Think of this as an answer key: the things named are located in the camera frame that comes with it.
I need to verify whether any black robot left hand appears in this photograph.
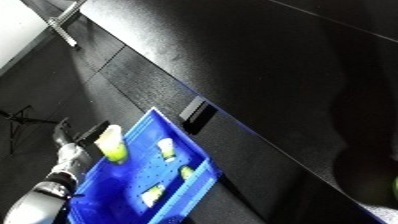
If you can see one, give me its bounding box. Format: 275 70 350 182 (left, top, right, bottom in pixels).
51 116 112 158

